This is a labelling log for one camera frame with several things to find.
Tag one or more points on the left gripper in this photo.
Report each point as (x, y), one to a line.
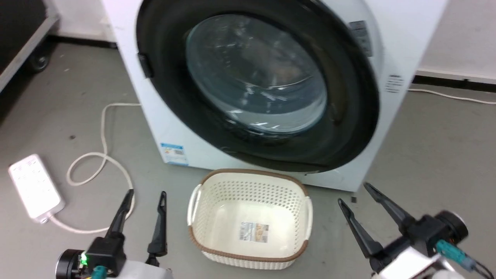
(106, 254)

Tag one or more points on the black round glass washer door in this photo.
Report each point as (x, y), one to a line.
(348, 116)

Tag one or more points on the paper label in basket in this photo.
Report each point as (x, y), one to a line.
(254, 232)

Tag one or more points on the black caster wheel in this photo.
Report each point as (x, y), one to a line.
(38, 61)

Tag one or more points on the blue energy label sticker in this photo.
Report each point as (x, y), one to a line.
(174, 154)

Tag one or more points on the cream perforated laundry basket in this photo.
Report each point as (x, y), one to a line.
(232, 209)

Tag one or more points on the grey label sticker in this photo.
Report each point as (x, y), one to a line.
(361, 37)

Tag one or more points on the black flight case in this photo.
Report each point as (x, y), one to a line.
(19, 27)

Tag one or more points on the white power strip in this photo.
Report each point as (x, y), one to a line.
(35, 188)

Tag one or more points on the white front-load washing machine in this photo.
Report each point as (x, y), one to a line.
(403, 35)

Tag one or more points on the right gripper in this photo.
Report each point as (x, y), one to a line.
(426, 232)

